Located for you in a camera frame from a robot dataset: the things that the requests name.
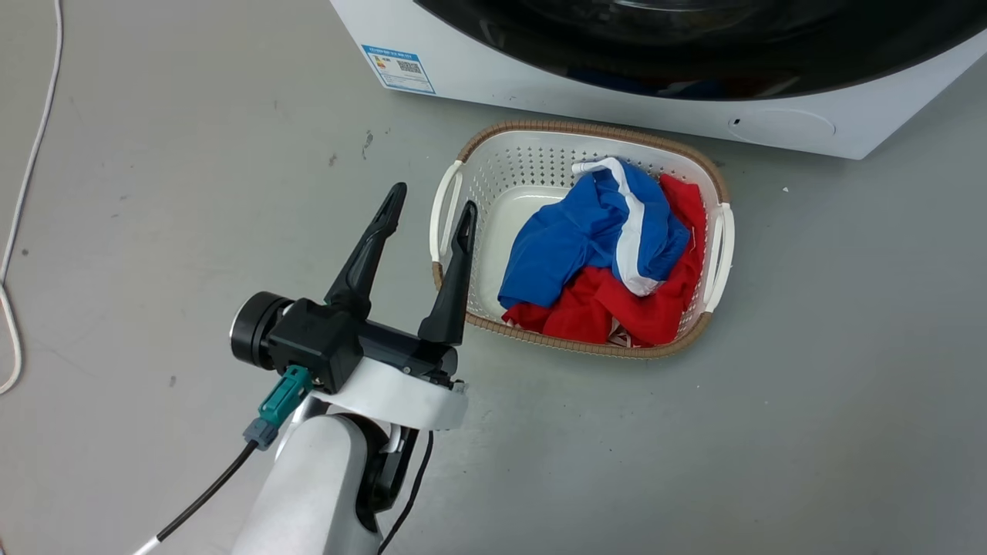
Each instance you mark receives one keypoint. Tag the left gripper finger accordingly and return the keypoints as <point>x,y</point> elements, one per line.
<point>368,250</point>
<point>453,281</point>

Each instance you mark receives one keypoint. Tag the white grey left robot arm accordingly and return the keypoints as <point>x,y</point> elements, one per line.
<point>316,486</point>

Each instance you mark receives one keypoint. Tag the blue garment with white stripe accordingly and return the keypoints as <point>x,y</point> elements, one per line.
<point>570,239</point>

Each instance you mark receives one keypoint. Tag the blue white energy label sticker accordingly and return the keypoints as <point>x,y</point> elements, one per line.
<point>399,69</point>

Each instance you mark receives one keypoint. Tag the white washing machine body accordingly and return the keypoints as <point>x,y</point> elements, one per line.
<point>540,92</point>

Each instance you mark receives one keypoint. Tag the black glass washing machine door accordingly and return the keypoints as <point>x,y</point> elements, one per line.
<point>694,46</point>

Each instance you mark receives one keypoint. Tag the round white filter cover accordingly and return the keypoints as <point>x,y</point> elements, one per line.
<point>783,126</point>

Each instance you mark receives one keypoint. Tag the white perforated laundry basket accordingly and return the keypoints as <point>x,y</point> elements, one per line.
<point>509,166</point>

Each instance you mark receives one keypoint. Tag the red garment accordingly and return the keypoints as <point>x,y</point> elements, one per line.
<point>655,308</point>

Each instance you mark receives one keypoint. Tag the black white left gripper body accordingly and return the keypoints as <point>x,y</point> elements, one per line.
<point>316,339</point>

